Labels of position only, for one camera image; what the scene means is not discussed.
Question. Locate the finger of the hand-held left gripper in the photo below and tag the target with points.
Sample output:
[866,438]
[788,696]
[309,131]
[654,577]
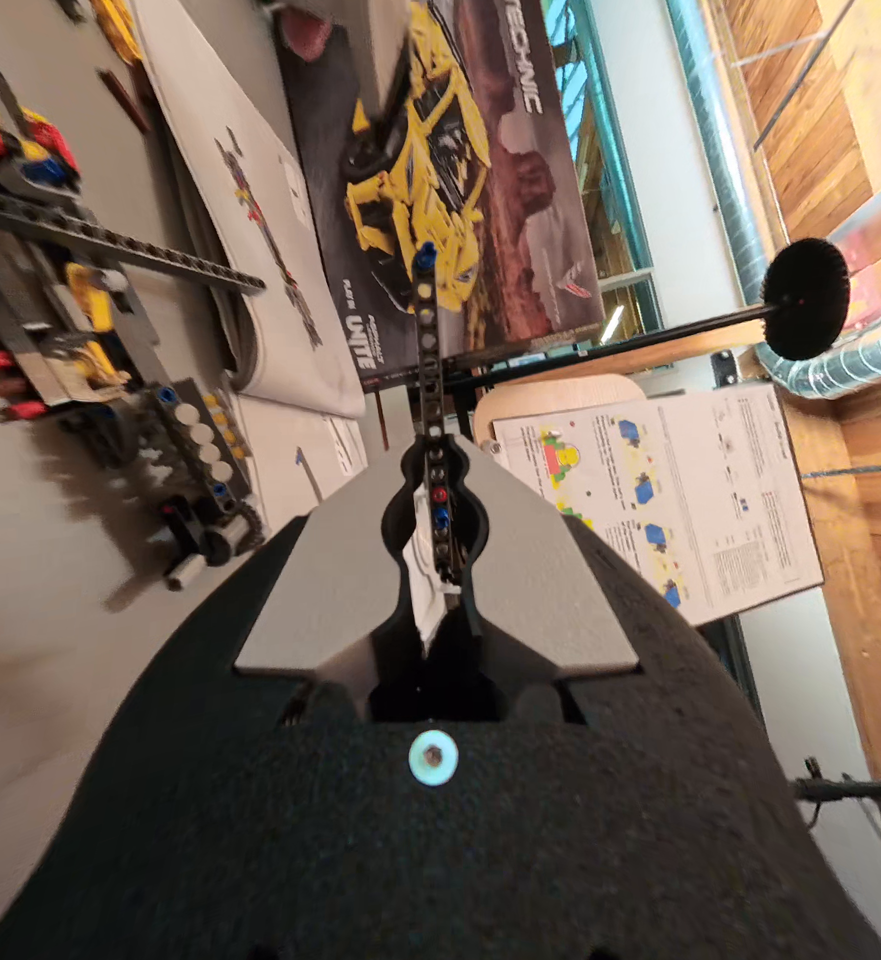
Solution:
[380,60]

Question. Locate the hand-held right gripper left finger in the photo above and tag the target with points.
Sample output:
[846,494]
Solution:
[328,585]

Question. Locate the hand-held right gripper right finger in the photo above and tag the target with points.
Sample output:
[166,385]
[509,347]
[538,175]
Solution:
[553,592]

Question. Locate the black lego beam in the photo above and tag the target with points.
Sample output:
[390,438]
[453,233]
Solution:
[431,375]

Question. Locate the open lego instruction booklet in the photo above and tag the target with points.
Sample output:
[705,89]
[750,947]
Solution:
[208,187]

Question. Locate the lego box with yellow car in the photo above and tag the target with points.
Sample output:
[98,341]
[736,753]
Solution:
[530,247]

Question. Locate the brown lego axle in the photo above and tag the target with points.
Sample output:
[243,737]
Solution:
[124,101]

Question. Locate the yellow lego panel pieces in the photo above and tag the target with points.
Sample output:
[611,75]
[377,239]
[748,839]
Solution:
[116,26]

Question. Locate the lego car chassis assembly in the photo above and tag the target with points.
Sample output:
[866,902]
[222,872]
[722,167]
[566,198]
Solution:
[88,300]

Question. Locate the person's left hand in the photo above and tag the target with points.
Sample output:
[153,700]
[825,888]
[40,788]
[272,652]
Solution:
[307,34]

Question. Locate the printed instruction sheet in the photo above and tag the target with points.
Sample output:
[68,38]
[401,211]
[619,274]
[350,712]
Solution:
[710,495]

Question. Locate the wooden clipboard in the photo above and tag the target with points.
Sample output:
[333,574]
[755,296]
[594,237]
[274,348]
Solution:
[560,394]

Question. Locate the black stand with round disc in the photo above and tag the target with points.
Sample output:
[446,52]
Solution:
[804,300]

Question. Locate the silver insulated duct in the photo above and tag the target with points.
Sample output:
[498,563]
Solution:
[725,187]

